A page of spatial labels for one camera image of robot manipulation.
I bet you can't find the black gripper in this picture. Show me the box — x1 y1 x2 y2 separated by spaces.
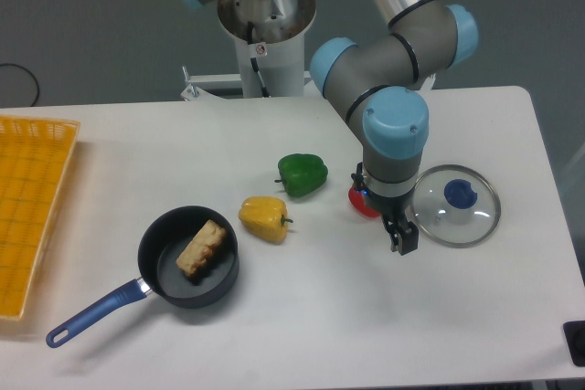
364 180 419 256

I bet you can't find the glass pot lid blue knob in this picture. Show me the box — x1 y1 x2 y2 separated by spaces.
409 163 502 249

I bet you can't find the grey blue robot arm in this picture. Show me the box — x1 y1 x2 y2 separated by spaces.
184 0 478 255

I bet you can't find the red bell pepper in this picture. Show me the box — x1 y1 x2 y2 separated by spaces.
347 186 380 218

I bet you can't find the green bell pepper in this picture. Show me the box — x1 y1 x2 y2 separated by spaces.
276 153 328 198

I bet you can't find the yellow bell pepper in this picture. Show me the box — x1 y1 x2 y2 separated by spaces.
239 196 293 244

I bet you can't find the black device at table edge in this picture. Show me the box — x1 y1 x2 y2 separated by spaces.
563 321 585 367

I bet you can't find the toasted bread block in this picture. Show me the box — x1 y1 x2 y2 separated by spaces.
175 220 227 278

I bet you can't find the yellow plastic basket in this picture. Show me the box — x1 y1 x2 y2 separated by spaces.
1 115 80 321

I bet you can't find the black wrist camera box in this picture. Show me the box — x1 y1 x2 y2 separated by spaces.
351 163 367 192

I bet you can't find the black saucepan blue handle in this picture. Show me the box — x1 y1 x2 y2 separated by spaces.
46 206 239 348

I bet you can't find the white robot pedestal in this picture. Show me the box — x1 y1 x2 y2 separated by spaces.
217 0 316 98

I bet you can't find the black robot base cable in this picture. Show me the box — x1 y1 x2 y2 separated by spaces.
246 20 271 98

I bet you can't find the black cable on floor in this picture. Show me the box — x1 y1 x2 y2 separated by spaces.
0 63 40 108

